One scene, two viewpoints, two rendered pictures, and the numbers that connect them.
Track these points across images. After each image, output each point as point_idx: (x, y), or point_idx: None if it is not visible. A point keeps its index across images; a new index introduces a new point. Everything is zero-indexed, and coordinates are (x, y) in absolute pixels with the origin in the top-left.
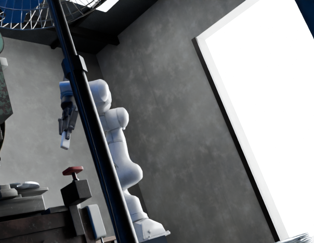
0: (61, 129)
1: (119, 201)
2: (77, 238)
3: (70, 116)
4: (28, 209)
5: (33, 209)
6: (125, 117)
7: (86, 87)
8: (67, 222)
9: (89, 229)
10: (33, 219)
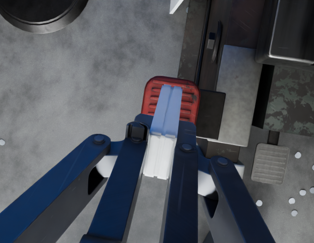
0: (219, 194)
1: None
2: None
3: (49, 197)
4: (266, 4)
5: (262, 22)
6: None
7: None
8: (213, 89)
9: (201, 140)
10: (231, 0)
